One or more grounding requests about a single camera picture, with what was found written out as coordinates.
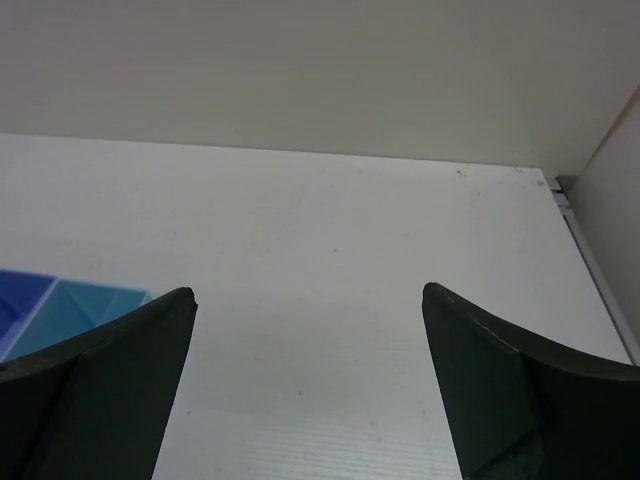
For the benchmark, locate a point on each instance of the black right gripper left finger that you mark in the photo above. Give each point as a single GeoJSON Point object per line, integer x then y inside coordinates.
{"type": "Point", "coordinates": [96, 406]}

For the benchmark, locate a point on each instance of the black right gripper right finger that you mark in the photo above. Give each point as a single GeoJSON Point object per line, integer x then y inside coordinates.
{"type": "Point", "coordinates": [521, 406]}

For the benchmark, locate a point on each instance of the light blue bin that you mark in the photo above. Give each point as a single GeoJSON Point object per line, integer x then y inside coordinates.
{"type": "Point", "coordinates": [69, 309]}

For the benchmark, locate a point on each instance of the dark blue bin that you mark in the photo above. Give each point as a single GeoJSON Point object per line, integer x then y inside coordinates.
{"type": "Point", "coordinates": [21, 293]}

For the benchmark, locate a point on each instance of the aluminium frame rail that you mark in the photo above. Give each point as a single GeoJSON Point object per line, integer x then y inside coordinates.
{"type": "Point", "coordinates": [560, 187]}

